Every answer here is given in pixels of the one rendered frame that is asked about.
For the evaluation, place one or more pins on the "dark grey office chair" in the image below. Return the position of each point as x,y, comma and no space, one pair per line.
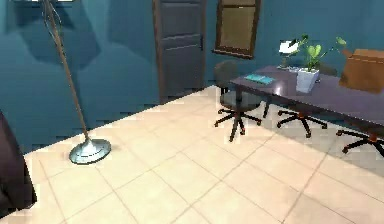
235,100

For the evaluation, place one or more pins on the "dark grey room door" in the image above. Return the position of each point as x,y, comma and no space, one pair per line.
180,50

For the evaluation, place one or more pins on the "teal book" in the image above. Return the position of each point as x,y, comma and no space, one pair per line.
259,78

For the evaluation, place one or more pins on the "silver floor lamp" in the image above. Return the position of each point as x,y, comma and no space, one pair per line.
90,150

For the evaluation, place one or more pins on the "black office chair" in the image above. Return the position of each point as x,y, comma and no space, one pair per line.
366,141
301,120

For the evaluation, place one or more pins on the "white desk lamp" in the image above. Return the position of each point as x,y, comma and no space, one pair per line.
286,50

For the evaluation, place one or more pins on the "green plant in white pot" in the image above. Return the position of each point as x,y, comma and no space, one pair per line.
308,75

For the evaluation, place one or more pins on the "dark purple desk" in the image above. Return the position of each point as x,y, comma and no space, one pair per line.
333,96

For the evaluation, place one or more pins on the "brown cardboard box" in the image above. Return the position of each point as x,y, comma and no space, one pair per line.
363,70

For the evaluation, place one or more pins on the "dark maroon furniture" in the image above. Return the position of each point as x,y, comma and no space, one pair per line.
13,173

